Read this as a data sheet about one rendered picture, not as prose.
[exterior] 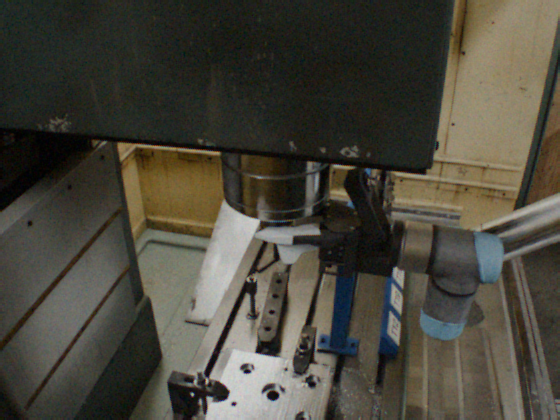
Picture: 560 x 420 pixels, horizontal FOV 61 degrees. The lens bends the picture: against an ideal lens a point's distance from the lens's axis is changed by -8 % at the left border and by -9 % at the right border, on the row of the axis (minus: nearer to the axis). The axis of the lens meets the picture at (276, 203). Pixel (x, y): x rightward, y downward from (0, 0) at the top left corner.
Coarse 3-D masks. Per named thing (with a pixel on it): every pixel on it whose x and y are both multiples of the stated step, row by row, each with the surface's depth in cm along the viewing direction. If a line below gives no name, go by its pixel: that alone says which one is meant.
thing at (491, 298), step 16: (480, 288) 178; (496, 288) 176; (480, 304) 171; (496, 304) 169; (496, 320) 162; (496, 336) 156; (496, 352) 151; (512, 352) 148; (496, 368) 145; (512, 368) 143; (496, 384) 140; (512, 384) 138; (512, 400) 134; (512, 416) 129
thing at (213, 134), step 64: (0, 0) 56; (64, 0) 54; (128, 0) 53; (192, 0) 51; (256, 0) 50; (320, 0) 48; (384, 0) 47; (448, 0) 46; (0, 64) 61; (64, 64) 59; (128, 64) 57; (192, 64) 55; (256, 64) 53; (320, 64) 52; (384, 64) 50; (0, 128) 67; (64, 128) 63; (128, 128) 61; (192, 128) 59; (256, 128) 57; (320, 128) 55; (384, 128) 54
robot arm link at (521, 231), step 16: (528, 208) 79; (544, 208) 77; (480, 224) 85; (496, 224) 82; (512, 224) 80; (528, 224) 78; (544, 224) 76; (512, 240) 79; (528, 240) 78; (544, 240) 77; (512, 256) 81
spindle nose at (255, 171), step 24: (240, 168) 66; (264, 168) 65; (288, 168) 65; (312, 168) 66; (240, 192) 68; (264, 192) 67; (288, 192) 67; (312, 192) 68; (264, 216) 69; (288, 216) 69
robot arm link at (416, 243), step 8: (408, 224) 73; (416, 224) 73; (424, 224) 73; (408, 232) 72; (416, 232) 72; (424, 232) 72; (432, 232) 72; (408, 240) 71; (416, 240) 71; (424, 240) 71; (400, 248) 72; (408, 248) 71; (416, 248) 71; (424, 248) 71; (400, 256) 72; (408, 256) 71; (416, 256) 71; (424, 256) 71; (400, 264) 73; (408, 264) 72; (416, 264) 72; (424, 264) 71; (416, 272) 74; (424, 272) 73
